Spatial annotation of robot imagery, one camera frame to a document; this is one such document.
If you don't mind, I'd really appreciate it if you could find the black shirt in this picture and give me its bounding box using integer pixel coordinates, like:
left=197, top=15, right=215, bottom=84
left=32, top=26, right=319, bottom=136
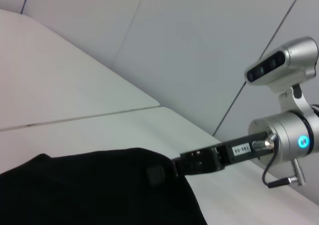
left=0, top=147, right=207, bottom=225

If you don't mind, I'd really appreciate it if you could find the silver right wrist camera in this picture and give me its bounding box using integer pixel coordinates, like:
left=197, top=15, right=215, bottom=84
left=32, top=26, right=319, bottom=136
left=244, top=36, right=319, bottom=112

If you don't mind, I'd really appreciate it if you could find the right arm cable with plug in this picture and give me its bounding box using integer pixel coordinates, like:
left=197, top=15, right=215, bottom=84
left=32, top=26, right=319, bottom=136
left=251, top=133, right=308, bottom=190

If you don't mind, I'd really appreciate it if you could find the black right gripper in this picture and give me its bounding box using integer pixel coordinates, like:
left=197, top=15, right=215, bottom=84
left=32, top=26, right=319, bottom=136
left=146, top=131, right=275, bottom=186

